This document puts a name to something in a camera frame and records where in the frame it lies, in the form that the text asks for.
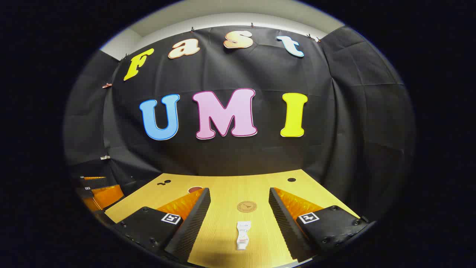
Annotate black backdrop cloth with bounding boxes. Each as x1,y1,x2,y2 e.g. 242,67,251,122
63,25,415,224

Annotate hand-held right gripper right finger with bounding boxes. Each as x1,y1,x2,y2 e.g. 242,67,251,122
268,187,370,263

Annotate white toothpaste tube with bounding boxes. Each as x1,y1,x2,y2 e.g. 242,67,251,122
236,221,252,251

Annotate wooden desktop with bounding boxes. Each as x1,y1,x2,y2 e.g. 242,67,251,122
104,169,361,268

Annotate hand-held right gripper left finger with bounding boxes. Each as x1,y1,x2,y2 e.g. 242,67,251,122
106,187,211,263

